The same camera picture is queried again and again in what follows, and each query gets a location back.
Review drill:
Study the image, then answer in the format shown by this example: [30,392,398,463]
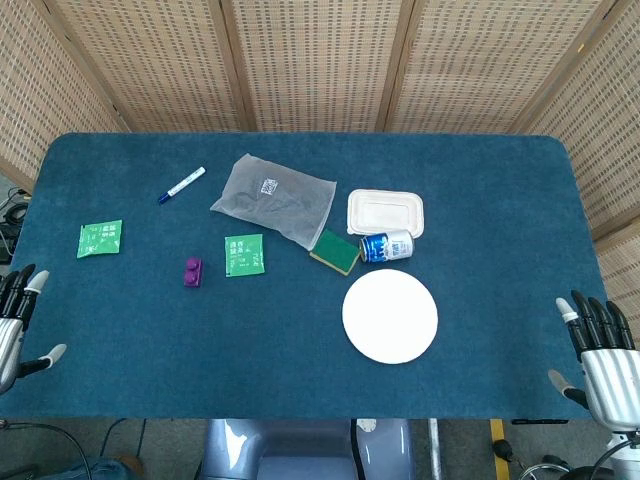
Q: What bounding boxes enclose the blue and white drink can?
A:
[359,229,416,264]

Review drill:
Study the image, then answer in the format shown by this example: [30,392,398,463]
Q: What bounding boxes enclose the green tea packet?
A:
[224,233,265,278]
[76,219,124,260]

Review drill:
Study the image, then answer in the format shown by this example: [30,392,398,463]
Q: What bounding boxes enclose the green and yellow sponge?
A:
[308,228,362,277]

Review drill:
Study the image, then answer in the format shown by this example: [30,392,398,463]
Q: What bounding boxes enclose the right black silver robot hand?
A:
[548,290,640,432]

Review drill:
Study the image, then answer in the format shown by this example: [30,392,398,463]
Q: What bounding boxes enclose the purple two-stud toy brick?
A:
[182,256,206,290]

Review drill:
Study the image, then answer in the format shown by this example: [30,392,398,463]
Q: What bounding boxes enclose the white marker with blue cap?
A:
[158,166,207,206]

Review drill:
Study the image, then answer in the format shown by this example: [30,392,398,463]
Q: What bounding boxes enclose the woven bamboo folding screen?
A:
[0,0,640,311]

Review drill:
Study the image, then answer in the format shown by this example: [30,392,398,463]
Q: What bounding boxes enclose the blue carpet table cover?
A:
[0,131,601,421]

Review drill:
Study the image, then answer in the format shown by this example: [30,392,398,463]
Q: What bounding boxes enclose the grey translucent zip bag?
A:
[209,153,338,252]

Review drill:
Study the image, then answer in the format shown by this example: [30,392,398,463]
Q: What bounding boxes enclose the white round paper plate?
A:
[341,268,439,365]

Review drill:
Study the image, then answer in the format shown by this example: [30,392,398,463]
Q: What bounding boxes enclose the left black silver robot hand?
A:
[0,263,68,396]

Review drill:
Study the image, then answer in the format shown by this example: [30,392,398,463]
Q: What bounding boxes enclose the beige plastic tray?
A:
[346,188,427,237]

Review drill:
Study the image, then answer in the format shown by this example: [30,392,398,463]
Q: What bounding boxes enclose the grey-blue robot torso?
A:
[197,418,415,480]

